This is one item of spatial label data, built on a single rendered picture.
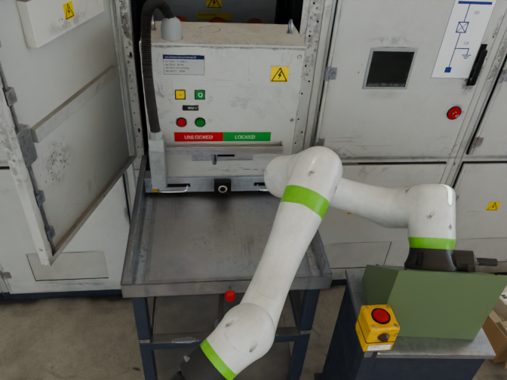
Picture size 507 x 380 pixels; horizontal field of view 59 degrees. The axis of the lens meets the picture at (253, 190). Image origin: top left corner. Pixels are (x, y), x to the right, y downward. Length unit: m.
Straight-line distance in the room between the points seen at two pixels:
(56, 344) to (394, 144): 1.75
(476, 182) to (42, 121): 1.81
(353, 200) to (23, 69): 0.95
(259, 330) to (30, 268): 1.63
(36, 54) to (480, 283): 1.28
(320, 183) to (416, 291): 0.41
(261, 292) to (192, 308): 1.12
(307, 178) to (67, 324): 1.61
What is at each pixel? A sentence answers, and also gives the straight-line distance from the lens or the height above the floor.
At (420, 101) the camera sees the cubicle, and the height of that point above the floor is 1.10.
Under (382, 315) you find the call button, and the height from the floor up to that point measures 0.91.
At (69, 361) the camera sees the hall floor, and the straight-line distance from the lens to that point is 2.26.
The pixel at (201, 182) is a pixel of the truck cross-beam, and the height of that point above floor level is 0.91.
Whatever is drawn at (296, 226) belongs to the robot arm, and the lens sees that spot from 1.04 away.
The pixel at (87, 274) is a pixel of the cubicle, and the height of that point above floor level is 0.18.
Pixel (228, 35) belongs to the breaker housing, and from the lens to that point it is 1.46.
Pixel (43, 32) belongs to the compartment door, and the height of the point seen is 1.46.
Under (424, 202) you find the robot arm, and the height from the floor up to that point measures 1.08.
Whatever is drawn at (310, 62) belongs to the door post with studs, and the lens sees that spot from 1.71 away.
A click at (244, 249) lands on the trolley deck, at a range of 1.41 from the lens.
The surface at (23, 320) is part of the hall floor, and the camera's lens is 2.47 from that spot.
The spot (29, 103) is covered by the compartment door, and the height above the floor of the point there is 1.30.
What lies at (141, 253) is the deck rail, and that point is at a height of 0.85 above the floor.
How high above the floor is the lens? 1.84
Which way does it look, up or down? 37 degrees down
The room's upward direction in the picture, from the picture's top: 4 degrees clockwise
